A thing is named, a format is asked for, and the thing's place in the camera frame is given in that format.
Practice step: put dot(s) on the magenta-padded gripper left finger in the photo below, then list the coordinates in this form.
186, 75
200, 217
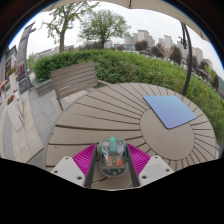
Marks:
83, 160

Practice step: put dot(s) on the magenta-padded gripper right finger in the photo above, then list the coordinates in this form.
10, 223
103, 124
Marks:
139, 160

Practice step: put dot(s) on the transparent computer mouse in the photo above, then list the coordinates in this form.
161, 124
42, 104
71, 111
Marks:
113, 157

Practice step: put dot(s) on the blue square mouse pad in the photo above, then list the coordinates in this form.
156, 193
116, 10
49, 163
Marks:
170, 111

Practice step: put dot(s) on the grey-brown slatted chair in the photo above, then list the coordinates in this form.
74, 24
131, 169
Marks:
74, 80

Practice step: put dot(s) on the white planter box with flowers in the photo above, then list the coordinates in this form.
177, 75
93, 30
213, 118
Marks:
15, 113

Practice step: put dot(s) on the green hedge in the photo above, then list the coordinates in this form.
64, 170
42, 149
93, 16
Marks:
133, 66

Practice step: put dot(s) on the dark curved parasol pole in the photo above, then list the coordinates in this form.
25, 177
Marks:
189, 63

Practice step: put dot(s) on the tall dark sign pillar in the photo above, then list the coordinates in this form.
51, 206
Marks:
22, 63

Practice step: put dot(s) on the far high-rise buildings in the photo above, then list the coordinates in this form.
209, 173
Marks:
166, 41

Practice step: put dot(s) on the tree with bare trunk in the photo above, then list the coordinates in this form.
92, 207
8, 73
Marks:
62, 33

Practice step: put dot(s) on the round leafy tree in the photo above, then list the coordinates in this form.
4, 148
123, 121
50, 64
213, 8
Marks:
102, 26

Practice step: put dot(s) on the beige parasol canopy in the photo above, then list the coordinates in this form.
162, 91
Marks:
156, 10

